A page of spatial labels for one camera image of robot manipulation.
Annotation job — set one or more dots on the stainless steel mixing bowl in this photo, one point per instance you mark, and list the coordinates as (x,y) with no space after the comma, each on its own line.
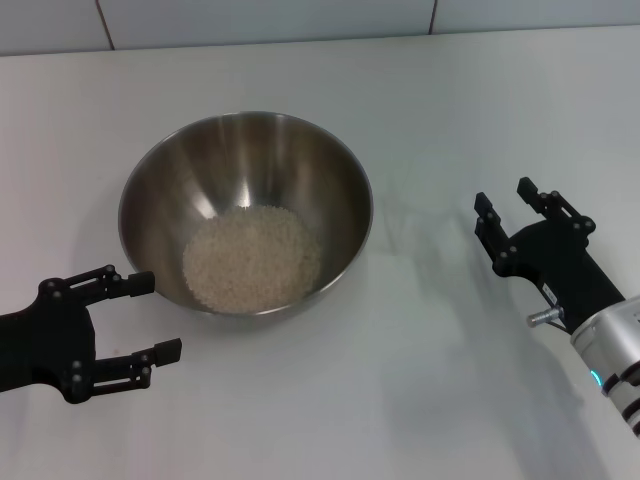
(165,200)

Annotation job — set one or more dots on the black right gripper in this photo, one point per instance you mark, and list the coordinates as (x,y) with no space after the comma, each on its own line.
(565,265)

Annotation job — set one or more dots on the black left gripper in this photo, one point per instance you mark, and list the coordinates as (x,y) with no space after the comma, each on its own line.
(45,345)

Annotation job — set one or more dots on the white rice grains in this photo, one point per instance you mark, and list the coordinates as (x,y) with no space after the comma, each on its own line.
(250,265)

